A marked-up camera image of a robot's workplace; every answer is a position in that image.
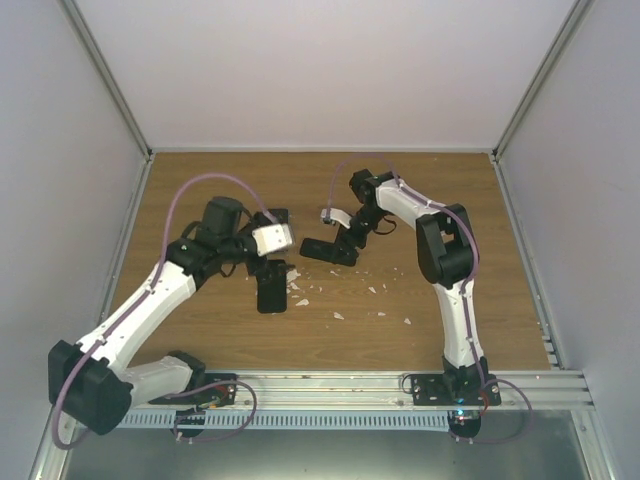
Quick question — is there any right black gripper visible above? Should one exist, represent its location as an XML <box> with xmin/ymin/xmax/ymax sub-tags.
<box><xmin>331</xmin><ymin>207</ymin><xmax>388</xmax><ymax>264</ymax></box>

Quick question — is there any black phone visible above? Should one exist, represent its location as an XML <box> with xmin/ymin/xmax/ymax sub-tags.
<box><xmin>299</xmin><ymin>238</ymin><xmax>338</xmax><ymax>264</ymax></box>
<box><xmin>257</xmin><ymin>281</ymin><xmax>287</xmax><ymax>314</ymax></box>

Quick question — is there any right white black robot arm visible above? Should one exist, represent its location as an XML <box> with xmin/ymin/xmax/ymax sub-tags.
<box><xmin>321</xmin><ymin>169</ymin><xmax>487</xmax><ymax>405</ymax></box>

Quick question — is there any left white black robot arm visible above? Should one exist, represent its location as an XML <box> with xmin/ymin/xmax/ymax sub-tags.
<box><xmin>48</xmin><ymin>196</ymin><xmax>294</xmax><ymax>435</ymax></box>

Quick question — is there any white debris pile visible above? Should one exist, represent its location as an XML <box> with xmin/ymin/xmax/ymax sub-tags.
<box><xmin>286</xmin><ymin>268</ymin><xmax>309</xmax><ymax>306</ymax></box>

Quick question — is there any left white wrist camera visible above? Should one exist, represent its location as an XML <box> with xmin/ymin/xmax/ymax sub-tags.
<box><xmin>252</xmin><ymin>223</ymin><xmax>295</xmax><ymax>257</ymax></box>

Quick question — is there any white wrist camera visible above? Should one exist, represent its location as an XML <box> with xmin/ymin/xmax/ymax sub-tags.
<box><xmin>252</xmin><ymin>223</ymin><xmax>295</xmax><ymax>257</ymax></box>
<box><xmin>320</xmin><ymin>207</ymin><xmax>352</xmax><ymax>229</ymax></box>

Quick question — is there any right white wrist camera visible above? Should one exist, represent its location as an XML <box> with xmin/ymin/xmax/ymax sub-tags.
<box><xmin>320</xmin><ymin>207</ymin><xmax>352</xmax><ymax>229</ymax></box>

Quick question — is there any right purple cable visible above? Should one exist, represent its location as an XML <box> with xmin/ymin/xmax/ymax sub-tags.
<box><xmin>324</xmin><ymin>152</ymin><xmax>484</xmax><ymax>396</ymax></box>

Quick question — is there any purple cable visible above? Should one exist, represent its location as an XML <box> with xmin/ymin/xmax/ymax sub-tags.
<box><xmin>52</xmin><ymin>172</ymin><xmax>276</xmax><ymax>450</ymax></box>
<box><xmin>324</xmin><ymin>152</ymin><xmax>484</xmax><ymax>396</ymax></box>

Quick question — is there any aluminium front rail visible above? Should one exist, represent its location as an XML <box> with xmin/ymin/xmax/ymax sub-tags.
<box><xmin>54</xmin><ymin>367</ymin><xmax>595</xmax><ymax>410</ymax></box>

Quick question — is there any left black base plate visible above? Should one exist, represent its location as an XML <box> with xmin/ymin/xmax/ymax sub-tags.
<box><xmin>149</xmin><ymin>373</ymin><xmax>238</xmax><ymax>409</ymax></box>

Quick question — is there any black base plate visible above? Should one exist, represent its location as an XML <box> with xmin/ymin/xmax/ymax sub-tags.
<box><xmin>149</xmin><ymin>373</ymin><xmax>238</xmax><ymax>409</ymax></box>
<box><xmin>400</xmin><ymin>367</ymin><xmax>502</xmax><ymax>407</ymax></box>

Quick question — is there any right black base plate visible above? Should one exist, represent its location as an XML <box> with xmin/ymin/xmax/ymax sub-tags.
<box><xmin>400</xmin><ymin>367</ymin><xmax>502</xmax><ymax>407</ymax></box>

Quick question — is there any grey slotted cable duct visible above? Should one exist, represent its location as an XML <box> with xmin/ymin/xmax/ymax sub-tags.
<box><xmin>119</xmin><ymin>409</ymin><xmax>449</xmax><ymax>432</ymax></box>

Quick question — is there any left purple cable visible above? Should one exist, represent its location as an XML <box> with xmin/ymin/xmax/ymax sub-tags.
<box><xmin>52</xmin><ymin>172</ymin><xmax>276</xmax><ymax>450</ymax></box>

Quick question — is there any left aluminium corner post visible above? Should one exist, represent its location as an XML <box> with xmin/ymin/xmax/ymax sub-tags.
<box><xmin>59</xmin><ymin>0</ymin><xmax>153</xmax><ymax>162</ymax></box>

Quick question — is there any aluminium corner post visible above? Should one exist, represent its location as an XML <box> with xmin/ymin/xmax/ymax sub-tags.
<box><xmin>490</xmin><ymin>0</ymin><xmax>594</xmax><ymax>163</ymax></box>
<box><xmin>59</xmin><ymin>0</ymin><xmax>153</xmax><ymax>162</ymax></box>

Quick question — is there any right aluminium corner post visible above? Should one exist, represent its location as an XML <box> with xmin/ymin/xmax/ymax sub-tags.
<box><xmin>490</xmin><ymin>0</ymin><xmax>594</xmax><ymax>163</ymax></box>

